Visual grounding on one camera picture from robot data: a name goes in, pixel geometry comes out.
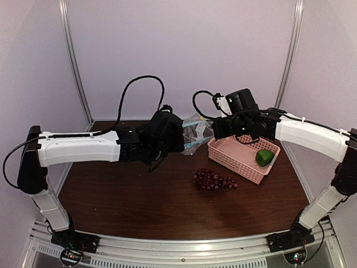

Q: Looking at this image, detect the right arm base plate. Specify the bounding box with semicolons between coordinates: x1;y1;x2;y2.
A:
266;229;315;253

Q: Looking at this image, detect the dark red grape bunch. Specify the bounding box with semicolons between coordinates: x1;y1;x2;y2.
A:
192;168;238;191

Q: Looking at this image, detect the left camera cable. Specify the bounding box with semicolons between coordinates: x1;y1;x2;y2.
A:
2;74;165;189

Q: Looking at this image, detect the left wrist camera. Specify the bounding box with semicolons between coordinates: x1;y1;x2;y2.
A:
160;104;173;113

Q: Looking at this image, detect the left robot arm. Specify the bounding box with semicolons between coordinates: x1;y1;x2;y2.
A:
17;108;184;248

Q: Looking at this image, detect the clear zip top bag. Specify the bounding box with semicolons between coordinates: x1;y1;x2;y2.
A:
182;113;214;155

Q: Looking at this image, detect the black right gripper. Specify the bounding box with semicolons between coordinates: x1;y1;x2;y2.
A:
213;116;250;139

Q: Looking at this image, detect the green chayote squash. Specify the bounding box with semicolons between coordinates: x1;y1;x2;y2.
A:
255;149;274;167

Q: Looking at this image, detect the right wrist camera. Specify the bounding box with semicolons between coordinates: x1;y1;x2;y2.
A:
213;93;232;117

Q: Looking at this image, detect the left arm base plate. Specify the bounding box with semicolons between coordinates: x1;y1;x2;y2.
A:
49;227;100;253

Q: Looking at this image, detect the right aluminium frame post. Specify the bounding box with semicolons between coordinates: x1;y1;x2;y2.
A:
274;0;304;109

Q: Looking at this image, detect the aluminium frame post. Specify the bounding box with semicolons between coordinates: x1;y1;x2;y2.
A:
274;0;304;109
59;0;94;125

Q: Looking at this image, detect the right camera cable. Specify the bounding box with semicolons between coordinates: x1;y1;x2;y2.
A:
192;90;221;121

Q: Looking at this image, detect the left aluminium frame post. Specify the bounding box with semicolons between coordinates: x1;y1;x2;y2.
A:
59;0;94;125

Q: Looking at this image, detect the camera cable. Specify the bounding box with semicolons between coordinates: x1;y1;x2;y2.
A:
192;90;221;121
2;74;165;189

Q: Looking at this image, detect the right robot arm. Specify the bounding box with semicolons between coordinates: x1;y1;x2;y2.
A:
212;89;356;247

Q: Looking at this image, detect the front aluminium rail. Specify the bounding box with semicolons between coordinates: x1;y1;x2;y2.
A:
26;220;344;268

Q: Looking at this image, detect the pink perforated plastic basket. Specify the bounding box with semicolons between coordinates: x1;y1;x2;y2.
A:
208;135;281;185

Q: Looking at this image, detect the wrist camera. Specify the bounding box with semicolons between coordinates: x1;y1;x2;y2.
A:
213;93;232;117
160;104;173;113

